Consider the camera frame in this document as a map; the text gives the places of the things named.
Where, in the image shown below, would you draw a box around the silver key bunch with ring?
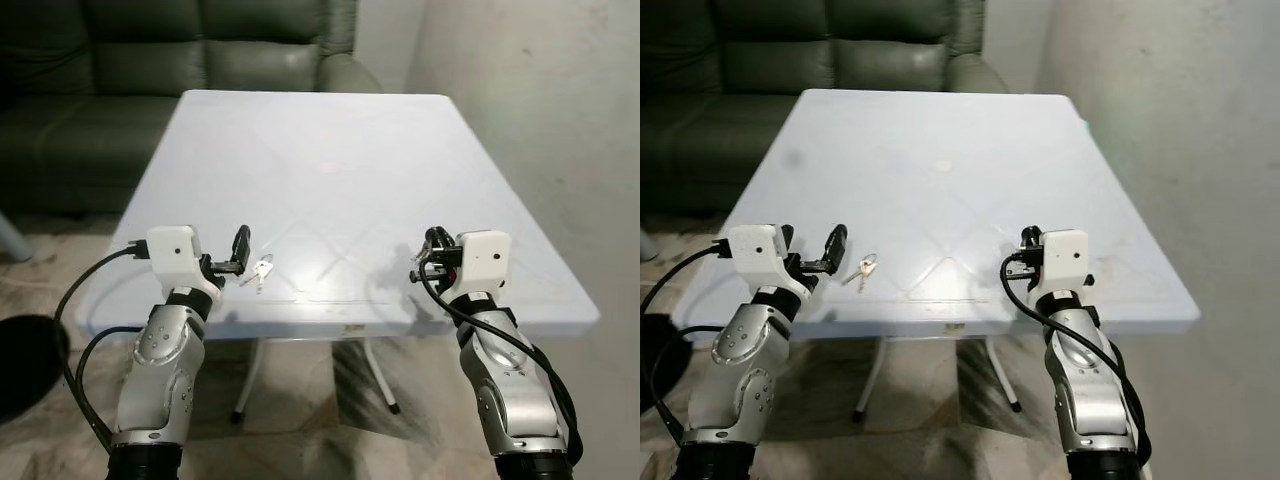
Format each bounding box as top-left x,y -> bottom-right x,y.
240,255 -> 275,294
843,252 -> 880,294

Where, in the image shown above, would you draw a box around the white plastic folding table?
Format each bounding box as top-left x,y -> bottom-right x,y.
672,90 -> 1201,421
75,90 -> 601,423

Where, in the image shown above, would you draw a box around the white metal table leg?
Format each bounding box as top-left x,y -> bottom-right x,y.
362,338 -> 401,414
985,336 -> 1023,413
232,338 -> 269,423
855,338 -> 891,421

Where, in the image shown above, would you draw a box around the round black object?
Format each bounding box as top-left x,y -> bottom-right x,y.
640,315 -> 696,416
0,315 -> 71,426

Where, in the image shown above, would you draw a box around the dark green leather sofa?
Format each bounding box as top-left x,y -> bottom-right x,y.
640,0 -> 1009,213
0,0 -> 383,216

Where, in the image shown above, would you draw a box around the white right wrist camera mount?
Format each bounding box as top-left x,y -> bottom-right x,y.
452,230 -> 513,301
1038,229 -> 1091,301

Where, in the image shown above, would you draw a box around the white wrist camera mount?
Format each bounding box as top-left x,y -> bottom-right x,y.
452,230 -> 513,301
1038,229 -> 1091,301
145,226 -> 226,301
727,224 -> 819,296

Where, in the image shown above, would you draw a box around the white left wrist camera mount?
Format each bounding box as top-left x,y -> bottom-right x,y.
145,226 -> 226,301
727,224 -> 819,296

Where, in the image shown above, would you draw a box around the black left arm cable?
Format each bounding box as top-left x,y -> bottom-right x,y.
640,240 -> 731,451
55,240 -> 151,456

